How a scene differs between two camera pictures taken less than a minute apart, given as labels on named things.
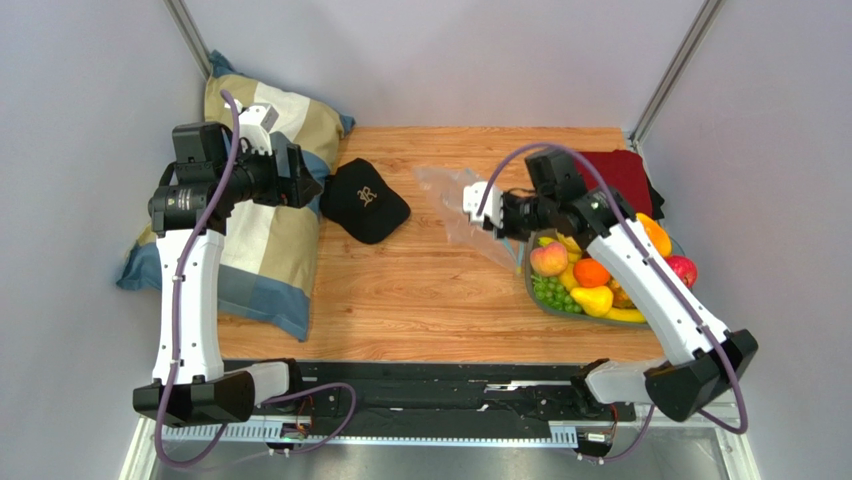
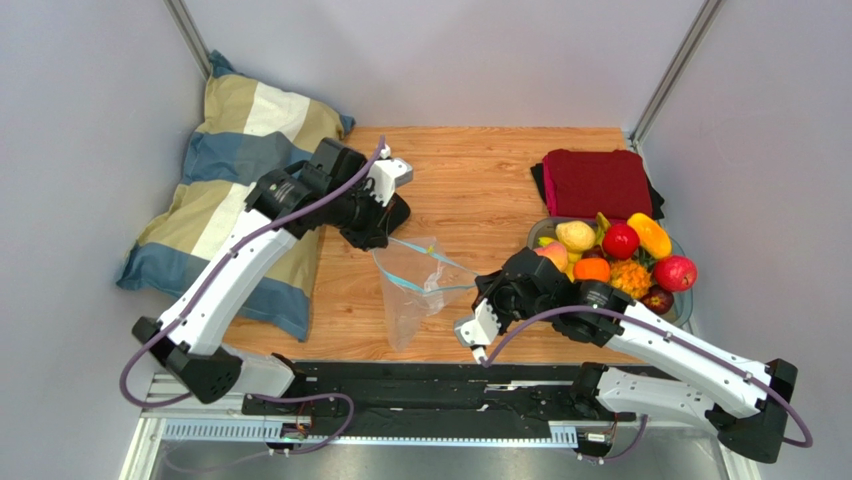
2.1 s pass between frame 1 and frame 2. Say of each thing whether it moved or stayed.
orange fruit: stayed
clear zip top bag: moved
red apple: stayed
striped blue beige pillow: stayed
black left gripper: moved
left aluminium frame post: stayed
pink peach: stayed
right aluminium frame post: stayed
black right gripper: moved
